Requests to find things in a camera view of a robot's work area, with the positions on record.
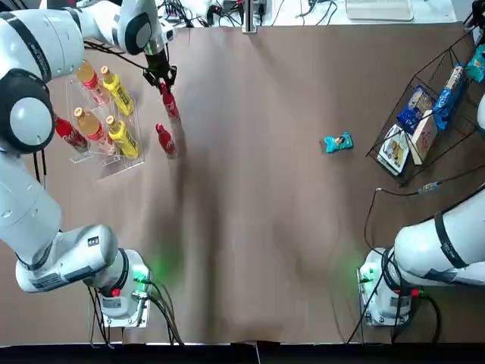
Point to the aluminium profile post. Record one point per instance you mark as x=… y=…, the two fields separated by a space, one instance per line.
x=253 y=19

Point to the red cola bottle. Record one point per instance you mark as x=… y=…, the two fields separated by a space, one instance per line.
x=166 y=140
x=170 y=104
x=72 y=134

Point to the white plastic tray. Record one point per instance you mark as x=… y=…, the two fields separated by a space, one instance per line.
x=379 y=9

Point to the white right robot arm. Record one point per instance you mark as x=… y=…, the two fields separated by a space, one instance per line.
x=435 y=246

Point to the yellow label tea bottle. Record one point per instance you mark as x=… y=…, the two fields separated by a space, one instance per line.
x=117 y=91
x=123 y=138

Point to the clear acrylic shelf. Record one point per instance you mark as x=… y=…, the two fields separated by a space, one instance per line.
x=125 y=167

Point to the cream cardboard box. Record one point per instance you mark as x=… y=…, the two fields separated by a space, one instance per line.
x=424 y=138

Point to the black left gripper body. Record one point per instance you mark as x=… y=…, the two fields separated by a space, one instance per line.
x=159 y=66

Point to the grey power strip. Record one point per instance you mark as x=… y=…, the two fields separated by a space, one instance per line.
x=174 y=13

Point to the blue windowed snack bag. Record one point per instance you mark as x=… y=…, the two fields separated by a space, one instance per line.
x=415 y=110

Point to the blue biscuit packet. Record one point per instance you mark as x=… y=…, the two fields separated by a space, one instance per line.
x=449 y=96

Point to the white snack pack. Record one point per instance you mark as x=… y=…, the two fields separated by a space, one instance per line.
x=394 y=149

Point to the teal chips packet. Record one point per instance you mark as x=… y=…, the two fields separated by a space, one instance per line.
x=338 y=142
x=477 y=66

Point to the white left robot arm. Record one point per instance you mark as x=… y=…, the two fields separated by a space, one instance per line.
x=38 y=38

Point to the orange drink bottle red label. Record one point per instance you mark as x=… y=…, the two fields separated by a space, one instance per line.
x=91 y=81
x=92 y=129

